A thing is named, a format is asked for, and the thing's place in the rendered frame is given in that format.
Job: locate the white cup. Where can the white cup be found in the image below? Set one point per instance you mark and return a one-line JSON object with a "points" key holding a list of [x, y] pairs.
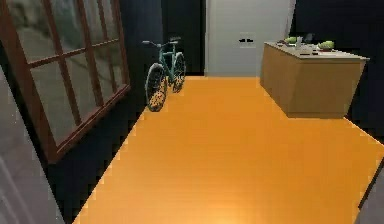
{"points": [[299, 42]]}

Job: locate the green lettuce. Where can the green lettuce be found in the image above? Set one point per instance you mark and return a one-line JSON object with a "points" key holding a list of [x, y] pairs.
{"points": [[326, 44], [290, 40]]}

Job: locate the brown framed window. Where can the brown framed window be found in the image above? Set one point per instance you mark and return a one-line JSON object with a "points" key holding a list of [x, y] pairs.
{"points": [[66, 63]]}

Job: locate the white room door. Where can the white room door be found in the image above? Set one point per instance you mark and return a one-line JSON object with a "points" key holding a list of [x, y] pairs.
{"points": [[245, 36]]}

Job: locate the teal bicycle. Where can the teal bicycle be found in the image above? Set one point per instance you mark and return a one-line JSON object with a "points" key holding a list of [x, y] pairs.
{"points": [[163, 76]]}

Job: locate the tan wooden counter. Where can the tan wooden counter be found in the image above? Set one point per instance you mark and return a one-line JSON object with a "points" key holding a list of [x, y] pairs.
{"points": [[310, 83]]}

